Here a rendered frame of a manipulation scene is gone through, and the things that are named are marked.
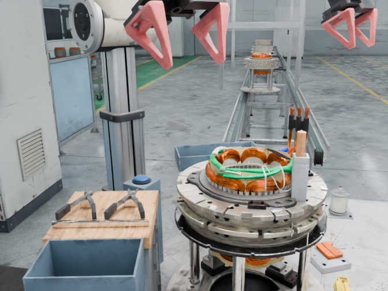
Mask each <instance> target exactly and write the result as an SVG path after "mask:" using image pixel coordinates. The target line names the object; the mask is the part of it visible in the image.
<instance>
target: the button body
mask: <svg viewBox="0 0 388 291"><path fill-rule="evenodd" d="M149 178H151V182H150V183H148V184H145V185H136V184H133V183H132V180H133V179H134V178H131V179H130V180H128V181H126V182H124V183H123V191H128V189H130V191H135V190H136V189H139V191H159V201H158V226H159V251H160V264H161V263H162V262H163V261H164V260H163V233H162V207H161V180H160V179H158V178H154V177H149Z"/></svg>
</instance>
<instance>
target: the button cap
mask: <svg viewBox="0 0 388 291"><path fill-rule="evenodd" d="M149 180H150V179H149V176H147V175H143V174H142V175H138V176H135V177H134V182H147V181H149Z"/></svg>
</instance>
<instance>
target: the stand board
mask: <svg viewBox="0 0 388 291"><path fill-rule="evenodd" d="M127 194H128V191H96V192H95V193H94V194H93V195H92V196H91V197H92V199H94V202H95V205H96V219H95V220H112V219H141V218H140V214H139V210H138V207H128V208H124V204H122V205H120V206H119V207H118V208H117V211H116V212H115V213H114V214H113V215H112V216H111V217H110V218H109V219H105V217H104V211H106V210H107V209H108V208H109V207H110V206H111V205H112V204H113V203H116V202H118V201H119V200H121V199H122V198H123V197H125V196H126V195H127ZM83 195H84V192H74V194H73V195H72V197H71V198H70V199H69V201H68V202H67V203H68V204H70V203H72V202H73V201H75V200H77V199H78V198H80V197H82V196H83ZM135 196H136V197H137V198H138V200H139V201H140V202H142V204H143V207H144V211H145V219H149V227H92V228H57V229H53V228H52V226H51V228H50V229H49V230H48V232H47V233H46V235H45V236H44V237H43V239H42V241H43V246H44V245H45V243H46V242H47V240H53V239H88V238H144V249H150V248H151V242H152V235H153V231H154V225H155V218H156V212H157V208H158V201H159V191H138V192H137V194H136V195H135ZM70 210H71V211H70V212H69V213H67V214H66V215H65V216H64V217H63V218H62V219H60V221H76V220H92V212H91V208H80V204H79V205H76V206H74V207H73V208H71V209H70Z"/></svg>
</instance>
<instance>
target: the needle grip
mask: <svg viewBox="0 0 388 291"><path fill-rule="evenodd" d="M305 141H306V132H305V131H302V130H301V131H298V132H297V142H296V157H304V154H305Z"/></svg>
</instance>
